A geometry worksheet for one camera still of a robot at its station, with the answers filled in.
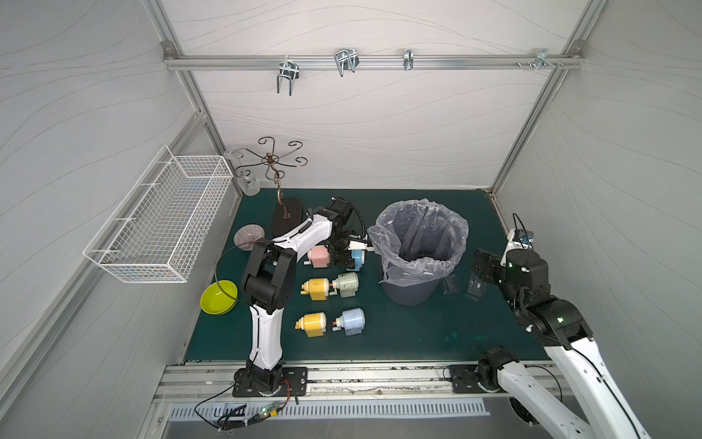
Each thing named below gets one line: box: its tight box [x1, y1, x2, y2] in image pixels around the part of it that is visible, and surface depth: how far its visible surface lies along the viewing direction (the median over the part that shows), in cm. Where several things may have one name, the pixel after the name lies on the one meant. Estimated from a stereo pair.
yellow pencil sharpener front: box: [294, 311, 327, 338], surface depth 79 cm
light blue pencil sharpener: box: [331, 307, 366, 336], surface depth 79 cm
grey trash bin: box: [378, 278, 442, 307], surface depth 89 cm
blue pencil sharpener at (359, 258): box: [345, 249, 366, 272], surface depth 93 cm
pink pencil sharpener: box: [303, 245, 330, 268], surface depth 94 cm
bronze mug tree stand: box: [235, 136, 309, 236], surface depth 89 cm
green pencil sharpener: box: [329, 272, 360, 299], surface depth 87 cm
